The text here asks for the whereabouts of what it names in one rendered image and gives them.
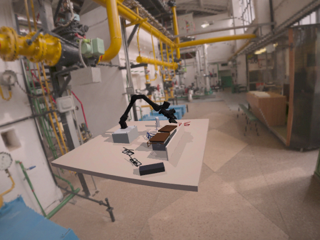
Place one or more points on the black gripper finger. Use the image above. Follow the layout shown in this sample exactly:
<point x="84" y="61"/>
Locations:
<point x="173" y="121"/>
<point x="172" y="115"/>

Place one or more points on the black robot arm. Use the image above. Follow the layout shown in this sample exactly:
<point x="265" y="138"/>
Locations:
<point x="155" y="106"/>

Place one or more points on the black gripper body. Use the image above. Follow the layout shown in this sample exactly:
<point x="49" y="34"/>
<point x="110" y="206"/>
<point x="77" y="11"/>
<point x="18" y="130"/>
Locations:
<point x="167" y="113"/>

